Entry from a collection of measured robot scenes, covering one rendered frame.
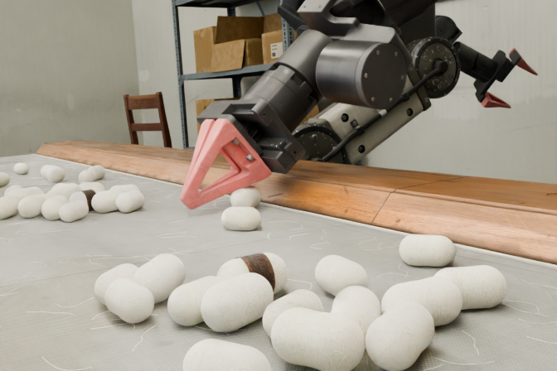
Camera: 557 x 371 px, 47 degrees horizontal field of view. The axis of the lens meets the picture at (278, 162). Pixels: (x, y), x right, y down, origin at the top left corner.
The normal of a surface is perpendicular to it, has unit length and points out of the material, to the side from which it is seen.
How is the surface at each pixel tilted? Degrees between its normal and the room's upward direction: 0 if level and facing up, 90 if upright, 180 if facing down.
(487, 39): 90
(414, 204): 45
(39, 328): 0
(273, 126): 129
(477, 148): 90
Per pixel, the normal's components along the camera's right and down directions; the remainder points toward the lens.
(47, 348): -0.07, -0.99
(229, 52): -0.79, -0.12
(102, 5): 0.58, 0.04
